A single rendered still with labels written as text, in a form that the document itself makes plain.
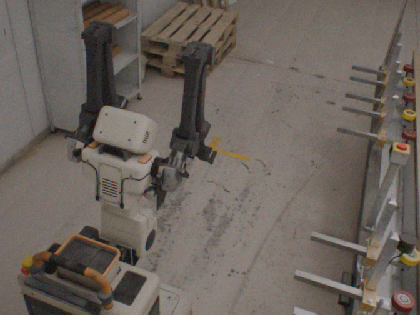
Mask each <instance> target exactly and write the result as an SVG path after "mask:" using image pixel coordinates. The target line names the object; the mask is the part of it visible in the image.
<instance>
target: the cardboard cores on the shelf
mask: <svg viewBox="0 0 420 315"><path fill-rule="evenodd" d="M128 15H129V9H127V8H125V7H124V6H123V5H122V4H121V3H117V4H115V5H113V6H111V4H110V3H109V2H105V3H103V4H101V2H100V1H96V2H94V3H92V4H90V5H87V6H84V7H82V19H83V24H84V30H85V29H86V28H87V27H88V26H89V23H90V22H93V21H95V20H97V21H102V22H105V23H111V24H116V23H117V22H119V21H120V20H121V19H123V18H125V17H126V16H128ZM121 51H122V47H121V46H120V45H118V44H117V45H115V46H113V47H112V57H114V56H116V55H117V54H119V53H120V52H121Z"/></svg>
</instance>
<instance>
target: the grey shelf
mask: <svg viewBox="0 0 420 315"><path fill-rule="evenodd" d="M96 1H98V0H28V3H29V9H30V13H31V20H32V26H33V31H34V37H35V41H36V48H37V54H38V58H39V65H40V69H41V76H42V81H43V86H44V93H45V97H46V103H47V110H48V114H49V120H50V124H51V133H53V134H56V133H57V130H56V129H54V127H56V128H60V129H64V130H67V131H71V132H74V131H75V130H77V129H78V126H79V114H80V112H81V104H83V103H86V101H87V76H86V47H85V44H84V40H83V39H81V33H82V32H83V31H84V24H83V14H82V8H83V7H84V6H87V5H90V4H92V3H94V2H96ZM105 2H109V3H110V4H111V6H113V5H115V4H117V3H121V4H122V5H123V6H124V8H127V9H129V15H128V16H126V17H125V18H123V19H121V20H120V21H119V22H117V23H116V24H114V26H116V27H117V38H118V40H117V43H115V44H112V47H113V46H115V45H117V44H118V45H120V46H121V47H122V51H121V52H120V53H119V54H117V55H116V56H114V57H113V58H112V60H113V68H114V83H115V88H116V93H117V94H118V95H119V96H121V95H122V96H124V97H125V98H126V99H127V100H128V101H130V100H131V99H132V98H133V97H134V95H135V94H137V93H139V97H138V98H137V100H141V99H142V98H143V97H142V91H141V50H140V28H139V0H101V4H103V3H105ZM135 2H136V12H135ZM75 15H76V17H75ZM76 25H77V27H76ZM136 37H137V47H136ZM80 57H81V59H80ZM81 67H82V69H81Z"/></svg>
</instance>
